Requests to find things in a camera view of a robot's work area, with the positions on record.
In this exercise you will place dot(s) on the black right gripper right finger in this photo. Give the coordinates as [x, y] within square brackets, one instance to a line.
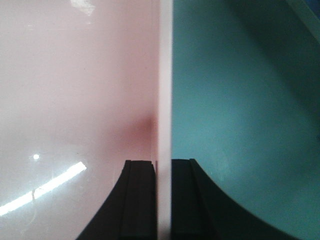
[200, 210]

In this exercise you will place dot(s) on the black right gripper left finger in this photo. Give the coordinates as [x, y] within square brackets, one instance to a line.
[129, 211]

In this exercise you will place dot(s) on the pink plastic bin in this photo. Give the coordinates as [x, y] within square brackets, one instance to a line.
[80, 82]

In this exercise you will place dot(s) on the green circular conveyor belt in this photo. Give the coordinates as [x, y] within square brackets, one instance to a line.
[246, 104]

